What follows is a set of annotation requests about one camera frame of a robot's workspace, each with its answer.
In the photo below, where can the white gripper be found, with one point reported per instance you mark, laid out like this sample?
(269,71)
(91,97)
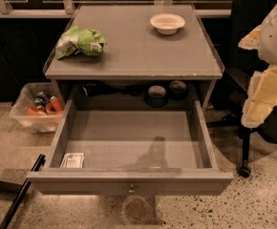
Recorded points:
(276,41)

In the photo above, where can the green rice chip bag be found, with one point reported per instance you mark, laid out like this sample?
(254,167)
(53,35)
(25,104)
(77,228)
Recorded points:
(76,40)

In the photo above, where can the grey cabinet counter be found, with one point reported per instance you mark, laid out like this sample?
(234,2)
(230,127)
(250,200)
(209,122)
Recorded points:
(136,51)

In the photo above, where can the open grey top drawer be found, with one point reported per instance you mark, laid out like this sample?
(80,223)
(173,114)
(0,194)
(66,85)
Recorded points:
(132,149)

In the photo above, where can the black office chair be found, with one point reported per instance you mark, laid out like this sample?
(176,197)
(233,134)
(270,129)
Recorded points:
(230,93)

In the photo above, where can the dark round bowl right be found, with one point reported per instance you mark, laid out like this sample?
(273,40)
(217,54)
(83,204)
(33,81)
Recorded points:
(178,90)

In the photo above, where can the dark round bowl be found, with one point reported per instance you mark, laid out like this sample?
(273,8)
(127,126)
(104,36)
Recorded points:
(178,90)
(156,96)

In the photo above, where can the white paper bowl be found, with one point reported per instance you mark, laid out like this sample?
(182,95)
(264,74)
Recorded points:
(167,23)

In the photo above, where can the dark round bowl left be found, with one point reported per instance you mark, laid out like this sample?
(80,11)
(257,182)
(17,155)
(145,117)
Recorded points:
(156,96)

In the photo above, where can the orange red can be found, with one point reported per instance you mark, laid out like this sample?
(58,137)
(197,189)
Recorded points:
(56,103)

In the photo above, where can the white paper packet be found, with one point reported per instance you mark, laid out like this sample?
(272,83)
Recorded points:
(72,160)

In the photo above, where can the blue green can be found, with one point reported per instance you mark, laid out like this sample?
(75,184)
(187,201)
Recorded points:
(42,99)

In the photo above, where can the clear plastic bin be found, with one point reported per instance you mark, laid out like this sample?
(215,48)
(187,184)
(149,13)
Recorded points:
(36,123)

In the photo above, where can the orange snack packet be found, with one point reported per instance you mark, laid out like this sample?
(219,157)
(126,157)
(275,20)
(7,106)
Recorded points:
(35,111)

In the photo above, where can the black metal bar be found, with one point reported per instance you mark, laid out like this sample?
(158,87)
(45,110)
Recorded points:
(20,195)

